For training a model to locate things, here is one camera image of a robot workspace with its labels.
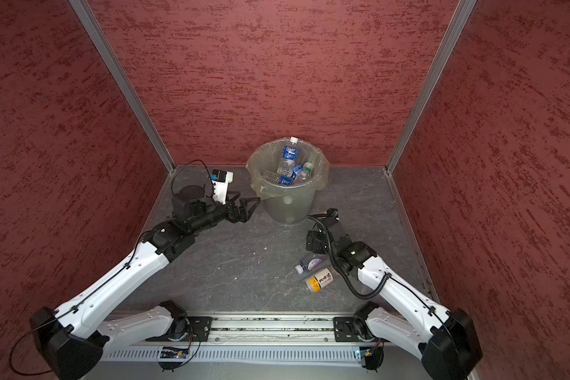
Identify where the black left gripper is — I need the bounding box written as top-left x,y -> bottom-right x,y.
190,188 -> 261,234

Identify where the clear purple tinted bottle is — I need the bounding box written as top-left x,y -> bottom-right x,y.
294,255 -> 325,274

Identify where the yellow white label bottle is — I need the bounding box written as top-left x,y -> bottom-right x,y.
305,269 -> 334,293

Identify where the clear bottle white label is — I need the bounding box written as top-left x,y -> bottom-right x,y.
292,161 -> 314,185

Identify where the blue label bottle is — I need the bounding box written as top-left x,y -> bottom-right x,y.
279,175 -> 295,186
276,137 -> 299,177

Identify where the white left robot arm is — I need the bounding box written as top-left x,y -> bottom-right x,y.
30,185 -> 261,379

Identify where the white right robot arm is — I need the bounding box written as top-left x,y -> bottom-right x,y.
307,209 -> 483,379

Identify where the grey mesh waste bin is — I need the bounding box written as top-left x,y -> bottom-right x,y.
261,163 -> 318,224

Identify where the clear bin liner bag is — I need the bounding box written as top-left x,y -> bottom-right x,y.
245,138 -> 330,200

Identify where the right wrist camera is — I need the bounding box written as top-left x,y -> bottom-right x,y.
326,208 -> 339,218

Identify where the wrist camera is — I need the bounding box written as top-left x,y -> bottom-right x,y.
326,208 -> 339,218
211,169 -> 234,204

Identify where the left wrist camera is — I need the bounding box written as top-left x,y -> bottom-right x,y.
211,169 -> 234,204

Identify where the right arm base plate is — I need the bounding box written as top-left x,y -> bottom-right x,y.
332,317 -> 377,343

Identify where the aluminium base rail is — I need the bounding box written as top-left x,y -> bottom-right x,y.
99,313 -> 376,345

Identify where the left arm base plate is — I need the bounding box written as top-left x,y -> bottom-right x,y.
165,316 -> 213,342

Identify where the perforated cable duct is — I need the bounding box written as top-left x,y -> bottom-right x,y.
103,345 -> 361,367

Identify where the left aluminium corner post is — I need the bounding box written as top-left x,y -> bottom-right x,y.
69,0 -> 176,173

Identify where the aluminium corner post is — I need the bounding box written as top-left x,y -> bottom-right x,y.
386,0 -> 477,176
69,0 -> 176,173

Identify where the right aluminium corner post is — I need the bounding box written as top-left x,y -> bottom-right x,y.
386,0 -> 477,176

